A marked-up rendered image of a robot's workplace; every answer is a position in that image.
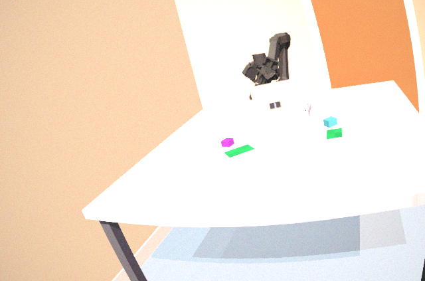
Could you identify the light blue block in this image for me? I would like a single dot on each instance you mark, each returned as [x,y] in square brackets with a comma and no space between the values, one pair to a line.
[329,122]

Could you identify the small pink block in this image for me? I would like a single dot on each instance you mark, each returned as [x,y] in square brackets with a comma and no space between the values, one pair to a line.
[227,142]

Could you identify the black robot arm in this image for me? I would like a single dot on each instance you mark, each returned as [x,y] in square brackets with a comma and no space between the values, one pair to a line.
[278,50]

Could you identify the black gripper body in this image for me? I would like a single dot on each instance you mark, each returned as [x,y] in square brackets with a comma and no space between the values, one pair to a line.
[271,63]

